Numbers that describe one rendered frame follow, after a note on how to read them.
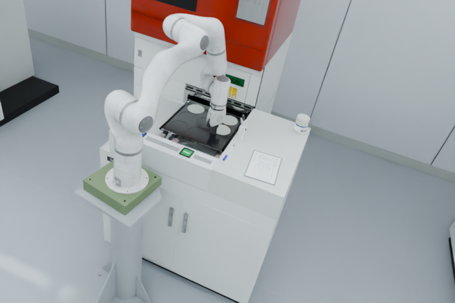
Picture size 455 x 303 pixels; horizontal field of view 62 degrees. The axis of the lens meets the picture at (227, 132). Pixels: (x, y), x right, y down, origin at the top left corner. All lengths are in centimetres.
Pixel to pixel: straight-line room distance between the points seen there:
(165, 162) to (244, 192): 41
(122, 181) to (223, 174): 44
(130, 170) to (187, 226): 55
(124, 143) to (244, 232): 74
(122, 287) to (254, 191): 98
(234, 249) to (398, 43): 227
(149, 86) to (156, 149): 42
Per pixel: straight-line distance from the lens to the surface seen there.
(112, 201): 171
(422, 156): 401
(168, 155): 180
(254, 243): 195
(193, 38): 149
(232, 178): 171
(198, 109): 223
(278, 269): 266
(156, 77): 151
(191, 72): 229
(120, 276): 223
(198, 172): 178
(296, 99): 381
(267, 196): 171
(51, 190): 303
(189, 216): 200
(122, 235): 195
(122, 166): 166
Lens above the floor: 210
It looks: 35 degrees down
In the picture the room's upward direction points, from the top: 11 degrees clockwise
